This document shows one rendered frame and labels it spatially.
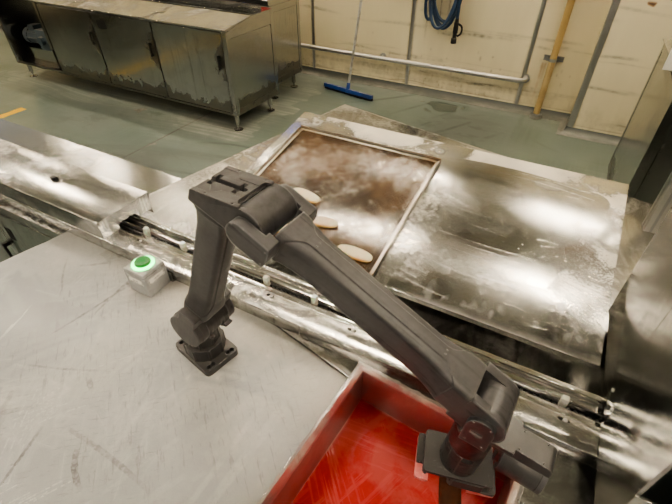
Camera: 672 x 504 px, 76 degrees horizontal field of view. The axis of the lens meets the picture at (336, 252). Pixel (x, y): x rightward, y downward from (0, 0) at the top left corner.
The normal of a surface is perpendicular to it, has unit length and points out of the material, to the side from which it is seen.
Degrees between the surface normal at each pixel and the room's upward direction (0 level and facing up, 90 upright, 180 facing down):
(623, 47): 90
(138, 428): 0
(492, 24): 90
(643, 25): 90
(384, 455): 0
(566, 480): 0
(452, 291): 10
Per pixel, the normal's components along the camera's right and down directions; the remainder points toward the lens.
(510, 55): -0.47, 0.57
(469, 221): -0.08, -0.65
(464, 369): 0.37, -0.54
